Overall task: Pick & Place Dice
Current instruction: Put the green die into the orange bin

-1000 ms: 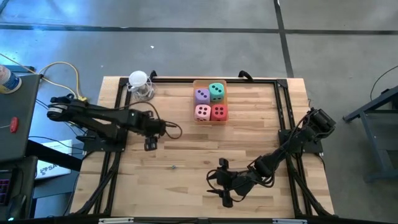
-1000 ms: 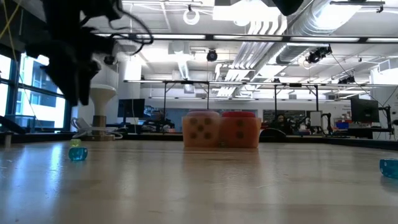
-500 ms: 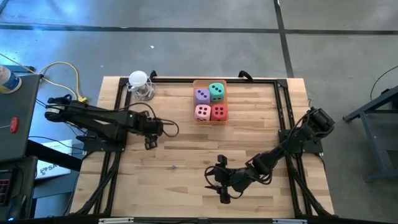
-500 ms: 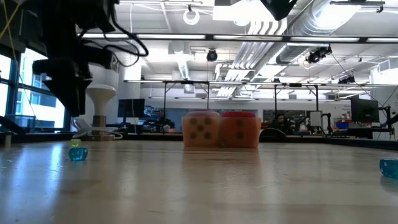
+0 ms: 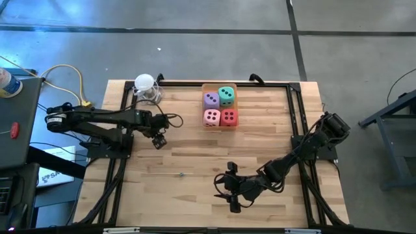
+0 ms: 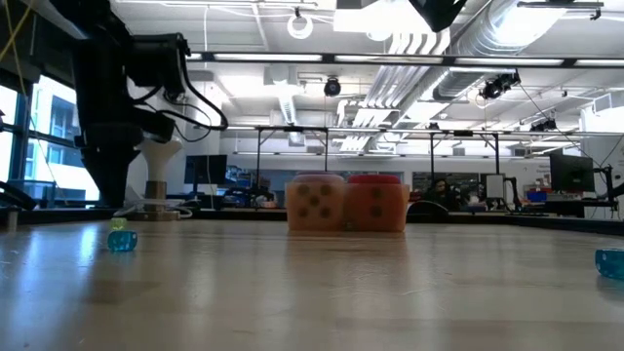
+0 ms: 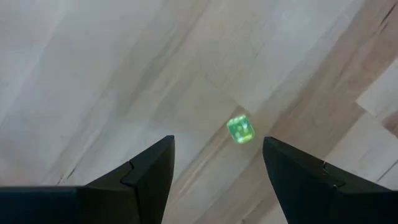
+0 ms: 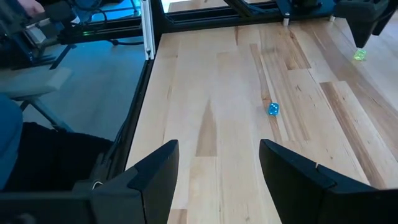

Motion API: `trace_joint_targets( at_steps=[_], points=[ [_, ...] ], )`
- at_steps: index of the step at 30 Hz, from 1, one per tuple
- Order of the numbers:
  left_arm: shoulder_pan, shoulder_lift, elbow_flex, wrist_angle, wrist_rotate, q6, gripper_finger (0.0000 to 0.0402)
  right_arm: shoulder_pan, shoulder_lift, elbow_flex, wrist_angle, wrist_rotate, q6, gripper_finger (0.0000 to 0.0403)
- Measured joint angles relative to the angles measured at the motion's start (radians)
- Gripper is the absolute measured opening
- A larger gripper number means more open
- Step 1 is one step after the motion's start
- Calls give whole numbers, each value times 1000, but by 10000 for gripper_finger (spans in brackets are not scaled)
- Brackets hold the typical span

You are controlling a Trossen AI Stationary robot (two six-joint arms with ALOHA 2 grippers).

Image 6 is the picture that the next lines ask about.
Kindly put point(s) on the dark-framed window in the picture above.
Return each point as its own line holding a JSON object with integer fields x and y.
{"x": 49, "y": 166}

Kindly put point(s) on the orange translucent plastic bin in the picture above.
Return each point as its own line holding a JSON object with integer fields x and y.
{"x": 346, "y": 217}

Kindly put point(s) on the person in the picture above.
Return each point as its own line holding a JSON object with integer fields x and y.
{"x": 441, "y": 187}

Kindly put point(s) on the large red foam die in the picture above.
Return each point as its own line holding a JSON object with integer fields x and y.
{"x": 378, "y": 205}

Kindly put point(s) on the black computer monitor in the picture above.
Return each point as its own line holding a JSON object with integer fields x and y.
{"x": 206, "y": 169}
{"x": 571, "y": 173}

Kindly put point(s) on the black background rig frame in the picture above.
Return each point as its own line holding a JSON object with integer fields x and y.
{"x": 463, "y": 132}
{"x": 292, "y": 128}

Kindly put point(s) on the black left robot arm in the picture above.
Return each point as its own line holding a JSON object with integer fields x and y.
{"x": 102, "y": 39}

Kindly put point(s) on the black aluminium rig frame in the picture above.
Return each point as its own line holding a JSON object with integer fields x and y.
{"x": 560, "y": 223}

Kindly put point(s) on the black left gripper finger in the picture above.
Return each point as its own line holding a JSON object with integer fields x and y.
{"x": 111, "y": 175}

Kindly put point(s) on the long linear ceiling light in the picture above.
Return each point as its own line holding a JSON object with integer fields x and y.
{"x": 390, "y": 59}

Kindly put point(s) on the white mushroom-shaped lamp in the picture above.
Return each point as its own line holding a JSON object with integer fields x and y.
{"x": 158, "y": 161}

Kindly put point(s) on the small yellow-green die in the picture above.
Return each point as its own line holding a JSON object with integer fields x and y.
{"x": 118, "y": 224}

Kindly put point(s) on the round black ceiling spotlight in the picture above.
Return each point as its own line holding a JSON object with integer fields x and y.
{"x": 495, "y": 88}
{"x": 332, "y": 87}

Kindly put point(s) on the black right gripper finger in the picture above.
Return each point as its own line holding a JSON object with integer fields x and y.
{"x": 439, "y": 12}

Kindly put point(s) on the large pink foam die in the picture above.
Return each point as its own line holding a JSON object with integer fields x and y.
{"x": 314, "y": 200}

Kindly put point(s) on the small blue translucent die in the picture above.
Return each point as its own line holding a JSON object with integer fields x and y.
{"x": 610, "y": 264}
{"x": 122, "y": 242}

